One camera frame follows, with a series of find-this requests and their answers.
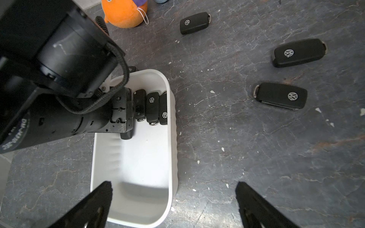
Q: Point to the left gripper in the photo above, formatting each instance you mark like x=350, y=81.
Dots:
x=122, y=119

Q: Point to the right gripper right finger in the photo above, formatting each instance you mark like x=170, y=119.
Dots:
x=256, y=212

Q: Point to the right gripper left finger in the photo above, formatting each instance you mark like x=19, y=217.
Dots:
x=91, y=212

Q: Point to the black car key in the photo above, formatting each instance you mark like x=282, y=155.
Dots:
x=195, y=23
x=281, y=95
x=139, y=98

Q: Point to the black VW key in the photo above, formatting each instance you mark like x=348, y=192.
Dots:
x=152, y=108

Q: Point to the black key with buttons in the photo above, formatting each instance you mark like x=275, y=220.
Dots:
x=133, y=69

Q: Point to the white storage box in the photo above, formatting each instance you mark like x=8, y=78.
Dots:
x=143, y=170

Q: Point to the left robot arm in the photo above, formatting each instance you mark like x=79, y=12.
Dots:
x=61, y=75

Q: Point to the orange plush toy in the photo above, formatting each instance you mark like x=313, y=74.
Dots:
x=125, y=13

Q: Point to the blue grey pouch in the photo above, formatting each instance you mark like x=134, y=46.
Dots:
x=161, y=1

